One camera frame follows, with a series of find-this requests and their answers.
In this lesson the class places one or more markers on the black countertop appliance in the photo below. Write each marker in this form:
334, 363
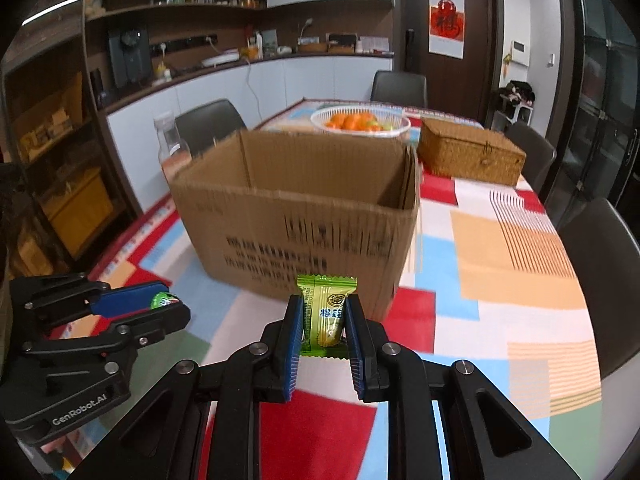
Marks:
129, 57

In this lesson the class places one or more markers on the small wicker tray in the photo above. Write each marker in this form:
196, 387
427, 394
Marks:
312, 46

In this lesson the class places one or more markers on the white plastic fruit basket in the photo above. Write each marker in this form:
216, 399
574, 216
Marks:
320, 120

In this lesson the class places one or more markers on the white base cabinets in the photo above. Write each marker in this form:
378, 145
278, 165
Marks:
300, 80

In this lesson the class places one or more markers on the white shoe rack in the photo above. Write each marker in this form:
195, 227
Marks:
512, 115

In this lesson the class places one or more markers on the pile of oranges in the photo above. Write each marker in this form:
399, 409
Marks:
350, 122

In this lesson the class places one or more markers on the woven wicker box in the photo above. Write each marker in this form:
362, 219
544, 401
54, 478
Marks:
465, 155

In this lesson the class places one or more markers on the grey dining chair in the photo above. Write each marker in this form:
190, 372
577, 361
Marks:
535, 150
210, 120
397, 90
600, 260

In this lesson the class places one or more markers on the wall power strip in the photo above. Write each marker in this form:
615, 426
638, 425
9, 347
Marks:
185, 42

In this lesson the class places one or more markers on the red white wall calendar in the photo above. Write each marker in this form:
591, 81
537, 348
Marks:
446, 40

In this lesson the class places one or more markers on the yellow storage box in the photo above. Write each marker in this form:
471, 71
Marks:
77, 210

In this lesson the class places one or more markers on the white round plate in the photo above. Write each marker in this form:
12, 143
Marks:
221, 58

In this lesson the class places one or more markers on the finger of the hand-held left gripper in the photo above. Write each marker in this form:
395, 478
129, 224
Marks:
125, 300
150, 325

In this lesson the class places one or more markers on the white intercom panel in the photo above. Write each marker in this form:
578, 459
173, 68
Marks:
519, 53

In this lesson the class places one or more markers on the dark wooden shelf unit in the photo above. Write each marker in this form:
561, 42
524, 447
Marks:
50, 135

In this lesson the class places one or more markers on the small green packet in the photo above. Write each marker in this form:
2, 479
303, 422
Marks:
164, 301

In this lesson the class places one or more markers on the black framed glass door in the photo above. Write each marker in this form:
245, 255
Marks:
600, 110

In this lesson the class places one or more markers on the black bag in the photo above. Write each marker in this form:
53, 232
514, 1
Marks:
517, 91

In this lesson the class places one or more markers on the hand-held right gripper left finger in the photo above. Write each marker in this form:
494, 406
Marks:
292, 350

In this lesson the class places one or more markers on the light green snack packet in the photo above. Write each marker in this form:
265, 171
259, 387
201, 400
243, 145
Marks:
325, 310

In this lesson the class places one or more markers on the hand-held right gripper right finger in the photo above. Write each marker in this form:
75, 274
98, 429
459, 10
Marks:
356, 350

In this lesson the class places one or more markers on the orange drink bottle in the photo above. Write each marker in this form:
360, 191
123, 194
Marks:
170, 135

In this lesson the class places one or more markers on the black door lock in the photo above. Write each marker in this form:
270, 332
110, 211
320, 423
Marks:
409, 44

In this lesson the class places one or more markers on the dark brown door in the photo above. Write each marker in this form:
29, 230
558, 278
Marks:
470, 85

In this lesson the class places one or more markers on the brown cardboard box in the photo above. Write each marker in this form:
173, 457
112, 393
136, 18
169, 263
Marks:
300, 230

